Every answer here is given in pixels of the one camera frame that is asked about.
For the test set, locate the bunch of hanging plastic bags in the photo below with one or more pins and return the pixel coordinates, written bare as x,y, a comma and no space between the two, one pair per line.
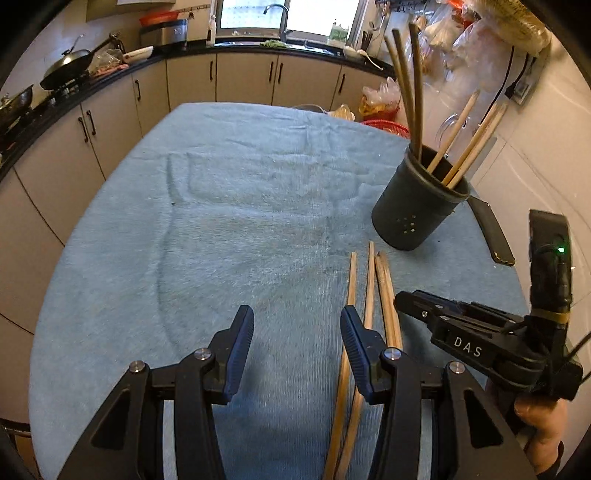
461,41

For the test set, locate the black smartphone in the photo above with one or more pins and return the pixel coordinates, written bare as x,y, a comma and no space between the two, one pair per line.
491,230

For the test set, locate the silver rice cooker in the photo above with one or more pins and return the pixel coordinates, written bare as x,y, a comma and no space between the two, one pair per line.
164,33

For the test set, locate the dark utensil holder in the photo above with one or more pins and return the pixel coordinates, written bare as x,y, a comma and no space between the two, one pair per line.
366,40

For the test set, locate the red plastic colander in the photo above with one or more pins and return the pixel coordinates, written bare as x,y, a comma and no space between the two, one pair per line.
157,17

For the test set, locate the stainless steel pot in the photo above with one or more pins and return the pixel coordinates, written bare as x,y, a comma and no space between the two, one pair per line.
14,106

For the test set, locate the white bowl with ladle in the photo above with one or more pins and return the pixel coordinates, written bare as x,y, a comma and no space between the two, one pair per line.
353,53

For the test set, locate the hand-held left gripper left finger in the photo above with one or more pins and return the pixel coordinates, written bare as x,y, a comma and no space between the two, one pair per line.
240,341

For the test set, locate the bunch of wooden chopsticks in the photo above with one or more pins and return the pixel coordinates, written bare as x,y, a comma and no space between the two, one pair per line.
459,122

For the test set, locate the dark cylindrical chopstick holder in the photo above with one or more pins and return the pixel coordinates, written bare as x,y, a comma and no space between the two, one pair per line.
411,207

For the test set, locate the steel kitchen sink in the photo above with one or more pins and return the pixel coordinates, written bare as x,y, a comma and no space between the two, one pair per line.
244,45

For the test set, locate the white stool rim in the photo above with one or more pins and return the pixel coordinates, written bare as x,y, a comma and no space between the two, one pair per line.
309,107

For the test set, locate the yellow plastic bag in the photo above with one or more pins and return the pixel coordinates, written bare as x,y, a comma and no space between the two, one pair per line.
342,113

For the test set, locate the blue towel table cloth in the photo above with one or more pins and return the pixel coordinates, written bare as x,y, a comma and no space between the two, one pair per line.
231,207

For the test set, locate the red plastic basket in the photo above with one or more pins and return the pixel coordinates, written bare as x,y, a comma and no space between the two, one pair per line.
388,125

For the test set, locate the single wooden chopstick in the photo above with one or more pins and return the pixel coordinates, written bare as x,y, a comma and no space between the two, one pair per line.
392,300
370,277
352,277
382,295

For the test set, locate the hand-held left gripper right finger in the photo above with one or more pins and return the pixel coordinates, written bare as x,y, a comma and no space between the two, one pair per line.
358,346

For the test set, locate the green dish soap bottle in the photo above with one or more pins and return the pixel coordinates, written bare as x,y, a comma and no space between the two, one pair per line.
337,34

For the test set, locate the curved metal faucet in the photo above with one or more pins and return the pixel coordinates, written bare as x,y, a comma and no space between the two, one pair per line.
285,23

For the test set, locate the black kitchen countertop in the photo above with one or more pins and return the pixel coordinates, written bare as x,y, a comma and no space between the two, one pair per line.
184,50

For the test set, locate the wall power socket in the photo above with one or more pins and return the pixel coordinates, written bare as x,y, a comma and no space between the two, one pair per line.
524,90

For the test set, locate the black wok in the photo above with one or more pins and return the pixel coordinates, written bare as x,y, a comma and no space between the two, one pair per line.
64,69

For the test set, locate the white plastic bottle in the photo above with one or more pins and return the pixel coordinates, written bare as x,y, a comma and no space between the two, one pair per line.
211,32

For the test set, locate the person's right hand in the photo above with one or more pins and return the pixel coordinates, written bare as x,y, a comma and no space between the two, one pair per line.
547,424

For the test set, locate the clear glass pitcher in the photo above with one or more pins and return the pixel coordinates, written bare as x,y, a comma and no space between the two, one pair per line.
443,128

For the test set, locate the clear plastic bag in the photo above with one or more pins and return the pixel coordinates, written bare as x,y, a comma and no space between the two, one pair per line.
111,62

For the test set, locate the gas stove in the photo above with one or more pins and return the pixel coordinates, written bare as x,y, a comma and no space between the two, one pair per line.
60,92

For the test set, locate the white bowl red rim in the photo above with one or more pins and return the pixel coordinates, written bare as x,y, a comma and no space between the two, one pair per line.
137,54

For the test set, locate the black wall rack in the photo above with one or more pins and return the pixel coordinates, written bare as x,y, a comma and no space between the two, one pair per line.
401,5

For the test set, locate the beige lower cabinets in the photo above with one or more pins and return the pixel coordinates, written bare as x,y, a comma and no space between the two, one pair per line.
115,120

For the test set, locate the kitchen window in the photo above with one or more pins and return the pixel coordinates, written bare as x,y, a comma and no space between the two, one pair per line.
314,16

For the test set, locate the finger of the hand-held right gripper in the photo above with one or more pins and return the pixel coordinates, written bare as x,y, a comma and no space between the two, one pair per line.
420,304

